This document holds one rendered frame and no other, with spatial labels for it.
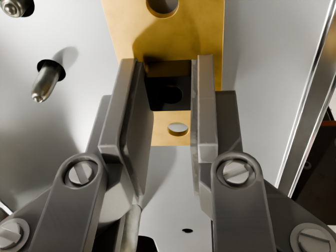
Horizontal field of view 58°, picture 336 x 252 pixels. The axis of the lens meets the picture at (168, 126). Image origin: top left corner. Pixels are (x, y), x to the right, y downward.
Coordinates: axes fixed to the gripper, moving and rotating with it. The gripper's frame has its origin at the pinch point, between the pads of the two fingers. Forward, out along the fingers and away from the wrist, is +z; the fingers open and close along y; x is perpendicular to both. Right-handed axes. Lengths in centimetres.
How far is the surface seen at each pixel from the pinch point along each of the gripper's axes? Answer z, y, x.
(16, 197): 3.2, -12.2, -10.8
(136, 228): 1.5, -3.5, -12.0
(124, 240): 0.4, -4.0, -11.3
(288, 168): 3.5, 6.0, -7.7
